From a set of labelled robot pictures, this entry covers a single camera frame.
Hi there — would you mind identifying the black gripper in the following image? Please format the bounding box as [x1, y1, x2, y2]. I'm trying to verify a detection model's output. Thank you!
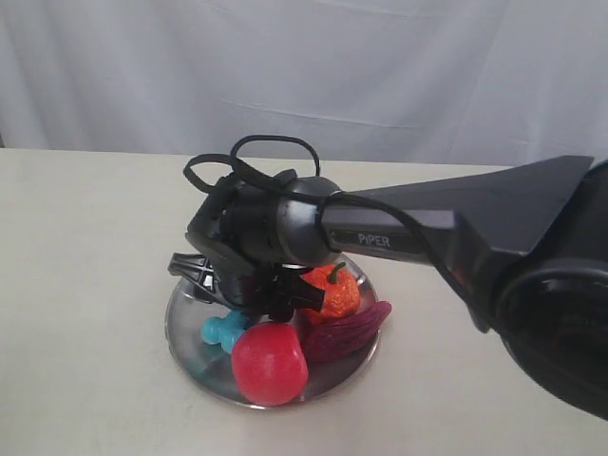
[167, 175, 324, 321]

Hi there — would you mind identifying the turquoise toy bone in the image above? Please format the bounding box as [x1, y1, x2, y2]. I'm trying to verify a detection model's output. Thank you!
[200, 311, 250, 354]

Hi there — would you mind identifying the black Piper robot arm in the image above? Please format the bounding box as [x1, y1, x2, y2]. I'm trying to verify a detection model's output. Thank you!
[169, 156, 607, 418]

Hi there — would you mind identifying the red apple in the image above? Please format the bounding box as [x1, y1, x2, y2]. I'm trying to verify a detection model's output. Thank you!
[232, 322, 309, 407]

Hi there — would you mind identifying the round stainless steel plate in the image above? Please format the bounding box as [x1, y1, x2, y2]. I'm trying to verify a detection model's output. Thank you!
[164, 277, 380, 409]

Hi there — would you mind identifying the orange toy tangerine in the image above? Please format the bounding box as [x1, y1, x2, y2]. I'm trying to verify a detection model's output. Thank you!
[299, 262, 361, 325]

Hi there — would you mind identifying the purple sweet potato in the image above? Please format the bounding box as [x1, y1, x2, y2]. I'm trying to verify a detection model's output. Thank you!
[301, 301, 392, 363]

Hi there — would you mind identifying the white backdrop cloth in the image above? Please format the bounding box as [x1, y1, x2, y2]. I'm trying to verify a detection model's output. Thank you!
[1, 1, 607, 165]

